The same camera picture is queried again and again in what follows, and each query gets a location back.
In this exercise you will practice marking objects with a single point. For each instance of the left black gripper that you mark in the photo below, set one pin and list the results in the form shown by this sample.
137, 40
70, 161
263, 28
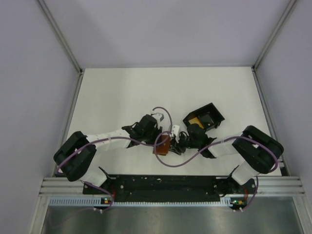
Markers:
158, 130

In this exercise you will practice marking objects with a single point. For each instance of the aluminium front rail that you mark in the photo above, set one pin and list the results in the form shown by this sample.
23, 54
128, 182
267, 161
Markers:
268, 186

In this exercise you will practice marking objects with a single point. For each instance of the aluminium frame post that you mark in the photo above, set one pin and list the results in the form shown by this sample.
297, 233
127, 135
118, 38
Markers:
59, 35
275, 33

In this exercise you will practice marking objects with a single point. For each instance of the credit cards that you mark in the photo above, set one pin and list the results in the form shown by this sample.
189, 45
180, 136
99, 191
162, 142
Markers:
196, 120

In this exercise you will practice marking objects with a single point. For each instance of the right aluminium frame post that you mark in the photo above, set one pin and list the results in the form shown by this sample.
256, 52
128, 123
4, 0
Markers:
275, 33

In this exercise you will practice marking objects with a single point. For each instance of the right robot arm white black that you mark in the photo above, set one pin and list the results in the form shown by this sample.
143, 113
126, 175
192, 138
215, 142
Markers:
259, 151

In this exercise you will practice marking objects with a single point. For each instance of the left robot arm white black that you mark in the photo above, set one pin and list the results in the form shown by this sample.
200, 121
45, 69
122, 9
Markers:
78, 157

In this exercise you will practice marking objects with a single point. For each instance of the brown leather card holder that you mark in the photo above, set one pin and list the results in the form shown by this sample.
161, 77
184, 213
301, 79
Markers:
163, 149

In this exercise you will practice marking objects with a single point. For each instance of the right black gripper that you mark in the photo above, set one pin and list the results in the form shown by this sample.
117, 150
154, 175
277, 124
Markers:
176, 146

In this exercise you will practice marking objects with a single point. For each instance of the left aluminium frame post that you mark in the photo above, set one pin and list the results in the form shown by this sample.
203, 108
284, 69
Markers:
59, 35

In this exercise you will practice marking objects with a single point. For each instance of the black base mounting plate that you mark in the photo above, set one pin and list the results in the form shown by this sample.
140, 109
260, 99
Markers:
174, 188

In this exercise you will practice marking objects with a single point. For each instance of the grey slotted cable duct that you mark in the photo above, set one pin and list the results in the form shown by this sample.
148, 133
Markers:
104, 202

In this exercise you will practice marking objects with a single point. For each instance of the black card rack box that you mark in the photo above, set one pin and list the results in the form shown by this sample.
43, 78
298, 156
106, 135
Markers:
209, 115

